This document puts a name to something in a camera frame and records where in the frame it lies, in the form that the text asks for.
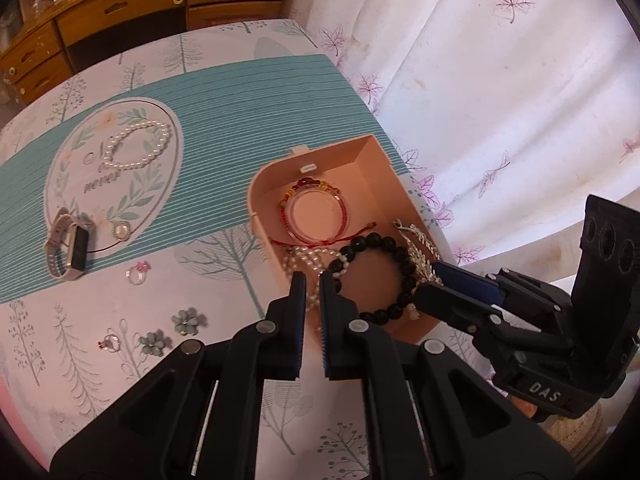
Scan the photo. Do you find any grey smart watch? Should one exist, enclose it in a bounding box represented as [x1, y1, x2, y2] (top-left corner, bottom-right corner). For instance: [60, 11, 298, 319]
[42, 212, 96, 281]

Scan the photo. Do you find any metal leaf brooch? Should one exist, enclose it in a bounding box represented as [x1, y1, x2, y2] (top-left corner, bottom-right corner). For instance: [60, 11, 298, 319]
[392, 218, 443, 286]

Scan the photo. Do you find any red string bead bracelet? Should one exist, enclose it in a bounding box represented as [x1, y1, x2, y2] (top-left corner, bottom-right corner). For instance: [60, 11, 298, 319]
[279, 176, 377, 247]

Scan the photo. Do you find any pink blanket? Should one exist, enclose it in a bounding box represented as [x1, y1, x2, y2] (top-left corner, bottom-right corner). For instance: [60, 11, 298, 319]
[0, 360, 31, 441]

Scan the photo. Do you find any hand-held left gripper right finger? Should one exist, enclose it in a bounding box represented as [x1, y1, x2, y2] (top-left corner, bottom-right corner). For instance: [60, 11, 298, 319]
[319, 271, 576, 480]

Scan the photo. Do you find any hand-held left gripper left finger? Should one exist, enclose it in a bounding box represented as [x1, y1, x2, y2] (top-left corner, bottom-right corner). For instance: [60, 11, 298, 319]
[50, 271, 307, 480]

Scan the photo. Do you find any wooden desk with drawers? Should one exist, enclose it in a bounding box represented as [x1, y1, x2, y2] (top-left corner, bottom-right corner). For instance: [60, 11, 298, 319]
[0, 0, 296, 106]

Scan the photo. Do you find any black bead bracelet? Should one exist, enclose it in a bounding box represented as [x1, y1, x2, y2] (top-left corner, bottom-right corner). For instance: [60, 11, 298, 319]
[324, 232, 418, 325]

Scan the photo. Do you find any white pearl bracelet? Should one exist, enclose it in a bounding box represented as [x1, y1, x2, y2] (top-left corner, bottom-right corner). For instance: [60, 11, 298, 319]
[99, 119, 172, 171]

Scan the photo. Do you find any green flower earring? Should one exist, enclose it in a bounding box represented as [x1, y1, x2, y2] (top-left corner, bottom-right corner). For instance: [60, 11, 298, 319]
[171, 308, 207, 335]
[139, 331, 172, 357]

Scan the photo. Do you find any woven basket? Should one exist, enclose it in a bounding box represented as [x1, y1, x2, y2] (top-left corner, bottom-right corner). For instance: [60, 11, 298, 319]
[520, 400, 613, 466]

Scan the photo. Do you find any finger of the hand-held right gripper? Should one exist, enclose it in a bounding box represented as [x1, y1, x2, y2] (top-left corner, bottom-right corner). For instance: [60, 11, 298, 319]
[413, 282, 573, 376]
[431, 260, 573, 326]

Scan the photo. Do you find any small pearl strand bracelet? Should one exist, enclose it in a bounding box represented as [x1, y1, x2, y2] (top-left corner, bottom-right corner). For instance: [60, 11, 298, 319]
[280, 245, 351, 316]

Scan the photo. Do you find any pink stone ring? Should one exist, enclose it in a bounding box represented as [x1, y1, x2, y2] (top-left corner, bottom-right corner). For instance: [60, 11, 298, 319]
[125, 261, 152, 286]

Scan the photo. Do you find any pink jewelry box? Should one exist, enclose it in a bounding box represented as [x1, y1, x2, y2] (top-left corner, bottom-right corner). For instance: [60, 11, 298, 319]
[247, 133, 443, 346]

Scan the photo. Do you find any white leaf-print curtain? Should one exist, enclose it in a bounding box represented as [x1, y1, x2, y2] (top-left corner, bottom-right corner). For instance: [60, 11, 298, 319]
[287, 0, 640, 311]

